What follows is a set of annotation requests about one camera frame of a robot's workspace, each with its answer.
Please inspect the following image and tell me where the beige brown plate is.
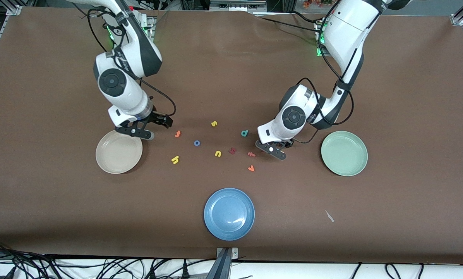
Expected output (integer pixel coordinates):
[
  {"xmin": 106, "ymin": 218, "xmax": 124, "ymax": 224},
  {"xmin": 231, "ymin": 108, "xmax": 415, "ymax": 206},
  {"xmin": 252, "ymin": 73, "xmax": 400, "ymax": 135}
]
[{"xmin": 95, "ymin": 129, "xmax": 143, "ymax": 174}]

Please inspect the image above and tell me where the green plate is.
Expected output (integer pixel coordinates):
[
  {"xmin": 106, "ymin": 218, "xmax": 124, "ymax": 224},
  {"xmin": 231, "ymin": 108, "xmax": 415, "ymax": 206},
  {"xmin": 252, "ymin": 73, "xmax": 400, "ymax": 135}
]
[{"xmin": 321, "ymin": 131, "xmax": 369, "ymax": 177}]

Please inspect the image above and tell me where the brown table mat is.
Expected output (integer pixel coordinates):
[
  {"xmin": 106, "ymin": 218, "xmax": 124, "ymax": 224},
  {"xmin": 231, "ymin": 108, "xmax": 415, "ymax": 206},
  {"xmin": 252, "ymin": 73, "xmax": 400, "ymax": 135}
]
[{"xmin": 0, "ymin": 7, "xmax": 463, "ymax": 265}]

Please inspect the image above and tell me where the blue plate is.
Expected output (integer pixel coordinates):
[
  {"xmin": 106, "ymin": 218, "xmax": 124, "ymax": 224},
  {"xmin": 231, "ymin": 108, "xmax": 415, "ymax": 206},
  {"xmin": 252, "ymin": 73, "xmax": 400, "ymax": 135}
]
[{"xmin": 204, "ymin": 188, "xmax": 256, "ymax": 241}]

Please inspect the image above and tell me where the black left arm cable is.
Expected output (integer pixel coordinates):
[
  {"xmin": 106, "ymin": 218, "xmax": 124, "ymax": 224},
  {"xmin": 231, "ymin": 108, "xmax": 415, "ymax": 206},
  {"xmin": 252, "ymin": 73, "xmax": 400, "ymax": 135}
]
[{"xmin": 293, "ymin": 0, "xmax": 355, "ymax": 144}]

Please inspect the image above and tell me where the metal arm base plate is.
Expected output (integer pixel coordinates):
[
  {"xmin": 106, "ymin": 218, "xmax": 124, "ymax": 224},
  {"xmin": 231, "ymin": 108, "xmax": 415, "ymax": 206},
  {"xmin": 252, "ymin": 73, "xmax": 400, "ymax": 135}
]
[
  {"xmin": 139, "ymin": 11, "xmax": 157, "ymax": 41},
  {"xmin": 314, "ymin": 19, "xmax": 325, "ymax": 57}
]

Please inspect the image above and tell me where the metal camera bracket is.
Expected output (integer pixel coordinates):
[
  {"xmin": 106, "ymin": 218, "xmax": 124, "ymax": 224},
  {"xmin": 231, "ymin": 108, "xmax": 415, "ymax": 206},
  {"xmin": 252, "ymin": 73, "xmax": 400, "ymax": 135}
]
[{"xmin": 216, "ymin": 247, "xmax": 239, "ymax": 259}]

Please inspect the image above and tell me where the aluminium frame piece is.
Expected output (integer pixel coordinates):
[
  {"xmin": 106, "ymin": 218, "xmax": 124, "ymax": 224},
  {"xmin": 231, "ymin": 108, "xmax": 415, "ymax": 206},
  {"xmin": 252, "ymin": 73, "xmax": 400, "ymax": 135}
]
[{"xmin": 209, "ymin": 0, "xmax": 267, "ymax": 13}]

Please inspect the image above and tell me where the grey camera pole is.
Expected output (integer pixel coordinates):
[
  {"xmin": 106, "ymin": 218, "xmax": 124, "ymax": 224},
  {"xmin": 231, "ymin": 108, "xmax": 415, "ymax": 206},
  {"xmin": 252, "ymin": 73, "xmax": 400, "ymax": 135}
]
[{"xmin": 206, "ymin": 248, "xmax": 232, "ymax": 279}]

